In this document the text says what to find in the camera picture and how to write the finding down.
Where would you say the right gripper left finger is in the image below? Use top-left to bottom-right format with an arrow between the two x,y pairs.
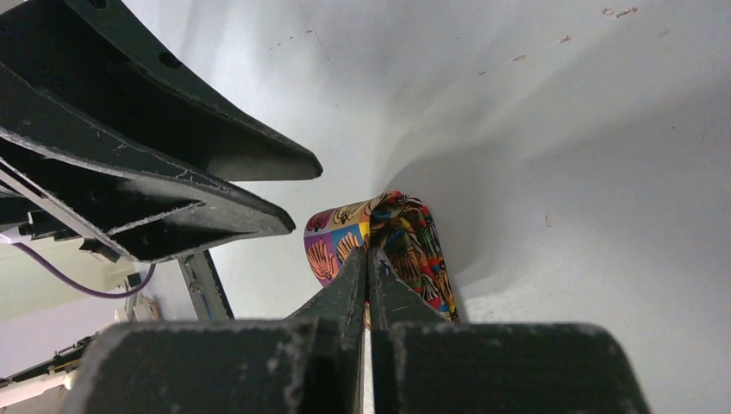
62,248 -> 367,413

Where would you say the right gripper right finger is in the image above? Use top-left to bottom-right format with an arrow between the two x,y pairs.
367,249 -> 651,413

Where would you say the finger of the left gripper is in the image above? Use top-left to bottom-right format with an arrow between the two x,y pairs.
1,1 -> 322,181
1,67 -> 295,263

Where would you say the colourful patterned tie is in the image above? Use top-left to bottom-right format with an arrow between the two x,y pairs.
303,191 -> 459,323

